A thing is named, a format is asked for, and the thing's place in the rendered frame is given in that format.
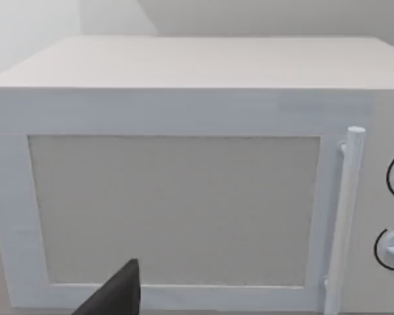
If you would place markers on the pale microwave door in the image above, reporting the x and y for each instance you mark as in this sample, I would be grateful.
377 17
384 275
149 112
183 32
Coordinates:
174 210

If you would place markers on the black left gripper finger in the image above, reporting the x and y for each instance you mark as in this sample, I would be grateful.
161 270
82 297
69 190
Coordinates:
119 292

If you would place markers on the pale microwave oven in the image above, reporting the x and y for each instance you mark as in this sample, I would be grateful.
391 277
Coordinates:
197 62

